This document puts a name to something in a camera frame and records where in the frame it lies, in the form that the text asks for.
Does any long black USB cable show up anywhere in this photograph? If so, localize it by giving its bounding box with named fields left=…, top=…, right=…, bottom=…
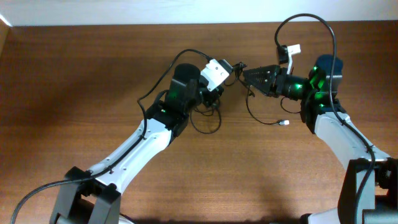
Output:
left=236, top=62, right=290, bottom=126

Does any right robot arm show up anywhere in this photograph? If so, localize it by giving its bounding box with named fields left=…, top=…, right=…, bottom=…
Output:
left=243, top=55, right=397, bottom=223

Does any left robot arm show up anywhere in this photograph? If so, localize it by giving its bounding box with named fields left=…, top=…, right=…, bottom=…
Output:
left=50, top=60, right=233, bottom=224

